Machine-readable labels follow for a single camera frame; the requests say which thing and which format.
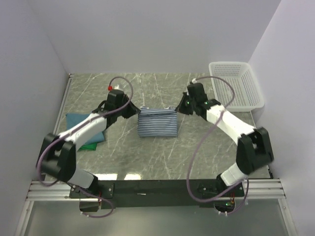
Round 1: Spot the purple cable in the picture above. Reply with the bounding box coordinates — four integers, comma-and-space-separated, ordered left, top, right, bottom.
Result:
186, 76, 251, 216
36, 77, 135, 218

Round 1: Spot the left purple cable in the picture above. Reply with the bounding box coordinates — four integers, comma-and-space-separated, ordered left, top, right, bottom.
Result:
36, 77, 135, 218

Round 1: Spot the aluminium rail frame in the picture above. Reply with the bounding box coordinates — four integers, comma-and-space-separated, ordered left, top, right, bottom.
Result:
14, 73, 293, 236

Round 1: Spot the green tank top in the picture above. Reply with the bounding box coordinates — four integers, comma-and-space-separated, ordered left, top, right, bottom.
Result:
78, 143, 97, 151

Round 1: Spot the white plastic basket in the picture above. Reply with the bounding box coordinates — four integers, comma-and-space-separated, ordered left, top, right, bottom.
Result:
209, 61, 264, 112

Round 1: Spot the black base beam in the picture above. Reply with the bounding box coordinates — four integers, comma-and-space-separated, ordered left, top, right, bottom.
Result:
69, 179, 245, 212

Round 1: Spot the striped tank top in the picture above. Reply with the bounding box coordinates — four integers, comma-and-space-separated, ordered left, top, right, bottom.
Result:
137, 107, 178, 137

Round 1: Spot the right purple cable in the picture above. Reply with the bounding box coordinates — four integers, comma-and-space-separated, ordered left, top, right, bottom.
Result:
186, 76, 251, 216

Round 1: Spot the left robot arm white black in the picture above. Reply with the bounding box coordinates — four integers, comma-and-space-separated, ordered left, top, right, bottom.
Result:
36, 89, 140, 198

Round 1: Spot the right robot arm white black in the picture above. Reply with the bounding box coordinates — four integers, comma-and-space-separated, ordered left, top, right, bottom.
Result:
176, 82, 274, 196

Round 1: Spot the blue tank top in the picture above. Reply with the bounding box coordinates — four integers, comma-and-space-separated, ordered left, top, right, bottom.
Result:
65, 113, 105, 145

